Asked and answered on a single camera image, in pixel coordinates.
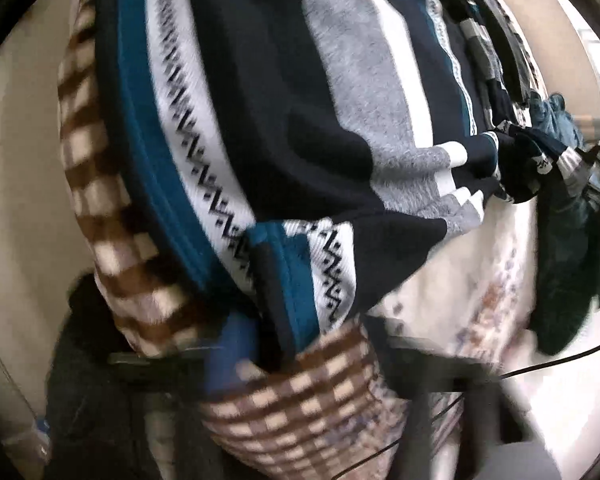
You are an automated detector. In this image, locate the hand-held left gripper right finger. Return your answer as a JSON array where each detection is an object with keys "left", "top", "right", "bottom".
[{"left": 364, "top": 316, "right": 532, "bottom": 480}]

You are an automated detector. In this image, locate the brown checked cloth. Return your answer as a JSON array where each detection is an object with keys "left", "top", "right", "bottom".
[{"left": 57, "top": 0, "right": 397, "bottom": 480}]

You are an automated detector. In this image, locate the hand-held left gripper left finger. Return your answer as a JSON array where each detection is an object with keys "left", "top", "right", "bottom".
[{"left": 107, "top": 309, "right": 267, "bottom": 480}]

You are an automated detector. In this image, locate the navy teal striped knit sweater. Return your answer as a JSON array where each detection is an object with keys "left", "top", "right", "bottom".
[{"left": 94, "top": 0, "right": 502, "bottom": 357}]

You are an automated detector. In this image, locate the black cable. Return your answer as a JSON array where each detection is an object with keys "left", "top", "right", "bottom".
[{"left": 330, "top": 330, "right": 600, "bottom": 480}]

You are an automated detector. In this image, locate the teal cloth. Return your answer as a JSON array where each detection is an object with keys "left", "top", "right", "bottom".
[{"left": 527, "top": 92, "right": 600, "bottom": 357}]

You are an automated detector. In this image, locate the dark cloth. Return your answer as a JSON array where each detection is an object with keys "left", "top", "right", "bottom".
[{"left": 44, "top": 270, "right": 148, "bottom": 480}]

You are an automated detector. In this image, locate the black grey striped garment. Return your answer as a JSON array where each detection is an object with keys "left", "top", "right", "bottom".
[{"left": 437, "top": 0, "right": 537, "bottom": 127}]

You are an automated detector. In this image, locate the dark navy garment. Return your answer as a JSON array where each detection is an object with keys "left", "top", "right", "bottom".
[{"left": 494, "top": 119, "right": 600, "bottom": 207}]

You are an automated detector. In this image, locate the white printed blanket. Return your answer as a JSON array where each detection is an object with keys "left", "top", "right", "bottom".
[{"left": 359, "top": 180, "right": 581, "bottom": 480}]

